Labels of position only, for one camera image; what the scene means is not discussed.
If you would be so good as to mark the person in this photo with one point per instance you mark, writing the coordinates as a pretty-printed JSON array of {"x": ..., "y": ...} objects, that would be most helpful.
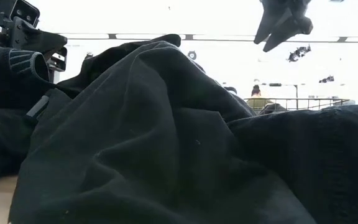
[{"x": 256, "y": 101}]

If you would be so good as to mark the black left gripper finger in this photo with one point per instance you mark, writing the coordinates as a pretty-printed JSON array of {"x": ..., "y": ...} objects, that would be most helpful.
[
  {"x": 57, "y": 60},
  {"x": 39, "y": 40}
]

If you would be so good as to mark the black overhead camera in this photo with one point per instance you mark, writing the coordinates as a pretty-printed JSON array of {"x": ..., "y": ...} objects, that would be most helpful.
[{"x": 192, "y": 55}]

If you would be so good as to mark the overhead light bar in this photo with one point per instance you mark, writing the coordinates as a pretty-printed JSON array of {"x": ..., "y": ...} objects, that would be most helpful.
[{"x": 216, "y": 37}]

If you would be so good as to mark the teal dotted shirt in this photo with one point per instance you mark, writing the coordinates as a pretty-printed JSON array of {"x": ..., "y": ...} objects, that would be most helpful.
[{"x": 322, "y": 161}]

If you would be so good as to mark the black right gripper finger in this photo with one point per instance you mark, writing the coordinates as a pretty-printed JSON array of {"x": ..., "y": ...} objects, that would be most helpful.
[
  {"x": 291, "y": 31},
  {"x": 273, "y": 18}
]

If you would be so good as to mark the black long garment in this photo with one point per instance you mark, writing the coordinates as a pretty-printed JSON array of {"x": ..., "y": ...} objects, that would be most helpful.
[{"x": 135, "y": 140}]

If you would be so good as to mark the black ceiling track light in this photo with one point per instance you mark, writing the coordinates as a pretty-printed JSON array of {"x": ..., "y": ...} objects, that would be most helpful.
[
  {"x": 326, "y": 79},
  {"x": 298, "y": 53}
]

